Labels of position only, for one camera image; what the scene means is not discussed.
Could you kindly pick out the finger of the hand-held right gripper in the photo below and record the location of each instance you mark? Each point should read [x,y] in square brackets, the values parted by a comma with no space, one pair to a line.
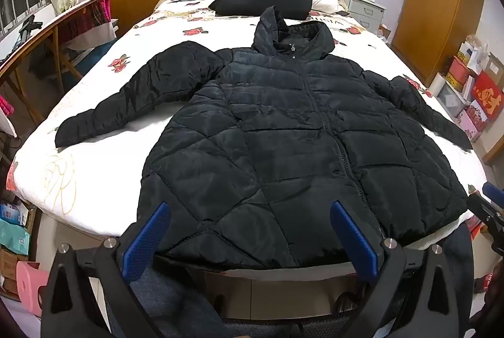
[494,191]
[486,214]

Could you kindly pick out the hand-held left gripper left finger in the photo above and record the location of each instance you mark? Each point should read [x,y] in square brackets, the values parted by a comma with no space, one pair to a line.
[145,239]

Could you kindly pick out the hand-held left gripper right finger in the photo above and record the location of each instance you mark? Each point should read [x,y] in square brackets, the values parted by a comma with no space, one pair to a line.
[354,239]

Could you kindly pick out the black hooded puffer jacket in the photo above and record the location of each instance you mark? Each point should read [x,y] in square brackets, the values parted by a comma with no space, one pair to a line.
[275,125]

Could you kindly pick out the person's jeans leg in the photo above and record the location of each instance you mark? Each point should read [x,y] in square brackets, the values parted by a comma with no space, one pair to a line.
[177,306]

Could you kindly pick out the bed with floral blanket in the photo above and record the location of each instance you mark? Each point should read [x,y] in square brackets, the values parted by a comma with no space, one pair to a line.
[98,164]

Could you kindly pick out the pile of gift boxes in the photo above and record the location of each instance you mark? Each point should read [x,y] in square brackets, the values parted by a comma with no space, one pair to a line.
[476,94]

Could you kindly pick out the pink plastic stool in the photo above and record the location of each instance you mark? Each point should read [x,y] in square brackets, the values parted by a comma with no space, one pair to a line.
[31,288]

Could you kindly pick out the teal packet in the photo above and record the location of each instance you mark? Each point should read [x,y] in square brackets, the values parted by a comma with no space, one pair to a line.
[13,239]

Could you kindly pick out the blue packet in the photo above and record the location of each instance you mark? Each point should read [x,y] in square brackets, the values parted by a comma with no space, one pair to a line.
[12,212]

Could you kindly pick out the cardboard box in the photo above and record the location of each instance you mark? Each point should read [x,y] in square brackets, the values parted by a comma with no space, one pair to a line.
[10,269]

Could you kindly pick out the pink cloth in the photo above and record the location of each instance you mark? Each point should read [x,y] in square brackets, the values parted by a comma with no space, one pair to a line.
[6,106]

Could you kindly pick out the wooden wardrobe with hanging bag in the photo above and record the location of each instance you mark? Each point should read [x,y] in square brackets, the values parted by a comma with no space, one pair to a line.
[429,7]

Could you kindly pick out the grey nightstand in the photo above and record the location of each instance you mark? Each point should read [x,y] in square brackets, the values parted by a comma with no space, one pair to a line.
[366,9]

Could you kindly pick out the plaid cloth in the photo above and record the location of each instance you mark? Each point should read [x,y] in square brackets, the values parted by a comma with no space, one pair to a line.
[92,21]

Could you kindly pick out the wooden table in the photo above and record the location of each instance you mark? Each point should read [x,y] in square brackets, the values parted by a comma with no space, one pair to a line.
[39,34]

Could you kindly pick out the black device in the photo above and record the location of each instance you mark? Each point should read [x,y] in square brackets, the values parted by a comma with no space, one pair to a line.
[28,29]

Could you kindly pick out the black pillow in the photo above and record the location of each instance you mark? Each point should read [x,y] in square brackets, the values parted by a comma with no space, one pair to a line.
[267,1]

